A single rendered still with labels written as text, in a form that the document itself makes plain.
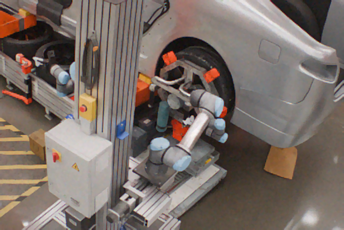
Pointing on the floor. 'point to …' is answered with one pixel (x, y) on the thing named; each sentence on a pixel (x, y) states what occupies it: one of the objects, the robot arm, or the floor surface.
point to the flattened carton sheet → (281, 161)
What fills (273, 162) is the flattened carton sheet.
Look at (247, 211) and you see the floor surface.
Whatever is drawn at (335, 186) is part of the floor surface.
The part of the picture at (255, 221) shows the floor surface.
